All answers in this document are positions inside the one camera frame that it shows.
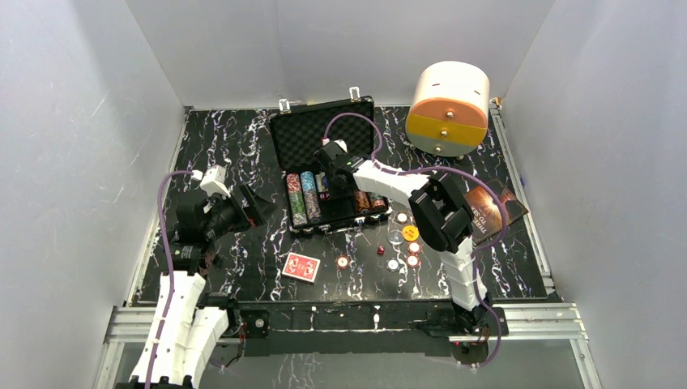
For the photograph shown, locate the red playing card deck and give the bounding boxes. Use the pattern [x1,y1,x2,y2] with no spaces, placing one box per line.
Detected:
[281,253,321,284]

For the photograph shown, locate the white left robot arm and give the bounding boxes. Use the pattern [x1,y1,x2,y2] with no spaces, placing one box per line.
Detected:
[115,184,275,388]

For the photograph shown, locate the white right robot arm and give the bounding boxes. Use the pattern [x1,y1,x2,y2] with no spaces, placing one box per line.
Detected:
[314,141,491,336]

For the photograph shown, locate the blue playing card deck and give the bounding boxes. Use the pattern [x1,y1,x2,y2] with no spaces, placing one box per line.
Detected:
[315,172,329,194]

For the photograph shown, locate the blue orange chip row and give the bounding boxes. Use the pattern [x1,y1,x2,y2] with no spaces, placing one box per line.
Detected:
[300,171,322,224]

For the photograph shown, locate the brown orange chip row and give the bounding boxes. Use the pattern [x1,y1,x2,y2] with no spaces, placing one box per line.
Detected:
[353,190,372,215]

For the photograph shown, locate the pink green chip row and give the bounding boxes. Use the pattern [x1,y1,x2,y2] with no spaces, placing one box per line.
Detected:
[367,192,387,212]

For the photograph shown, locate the black poker chip case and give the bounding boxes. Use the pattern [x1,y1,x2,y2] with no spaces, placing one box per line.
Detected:
[268,87,390,234]

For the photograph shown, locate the brown white poker chip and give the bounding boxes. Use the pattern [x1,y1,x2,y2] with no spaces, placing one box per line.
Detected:
[395,212,408,224]

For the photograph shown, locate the clear dealer button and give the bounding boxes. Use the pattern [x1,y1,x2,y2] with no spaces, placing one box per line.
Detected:
[387,229,405,246]

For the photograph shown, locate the red white poker chip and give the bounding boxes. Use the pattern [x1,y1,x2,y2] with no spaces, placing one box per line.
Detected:
[405,254,420,268]
[335,255,351,270]
[408,242,422,254]

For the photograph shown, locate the yellow big blind button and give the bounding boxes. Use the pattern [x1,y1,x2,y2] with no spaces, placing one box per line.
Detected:
[401,225,420,242]

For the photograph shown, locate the blue white poker chip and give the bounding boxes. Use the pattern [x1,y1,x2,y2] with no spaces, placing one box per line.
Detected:
[386,259,401,272]

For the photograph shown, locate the white orange yellow drawer cabinet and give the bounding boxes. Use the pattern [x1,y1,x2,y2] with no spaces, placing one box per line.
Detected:
[405,61,490,158]

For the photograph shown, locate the dark sunburst cover book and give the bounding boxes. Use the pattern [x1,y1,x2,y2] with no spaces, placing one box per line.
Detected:
[465,179,529,243]

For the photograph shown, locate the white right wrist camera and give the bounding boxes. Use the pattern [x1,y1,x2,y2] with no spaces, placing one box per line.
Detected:
[322,138,348,154]

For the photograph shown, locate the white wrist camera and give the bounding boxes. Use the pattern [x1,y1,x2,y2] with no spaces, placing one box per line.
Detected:
[192,165,231,198]
[322,138,348,154]

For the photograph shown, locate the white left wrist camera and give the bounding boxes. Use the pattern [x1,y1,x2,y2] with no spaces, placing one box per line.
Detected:
[192,165,231,198]

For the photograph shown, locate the aluminium frame rail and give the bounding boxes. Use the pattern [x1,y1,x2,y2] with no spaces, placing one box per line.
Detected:
[96,300,601,388]

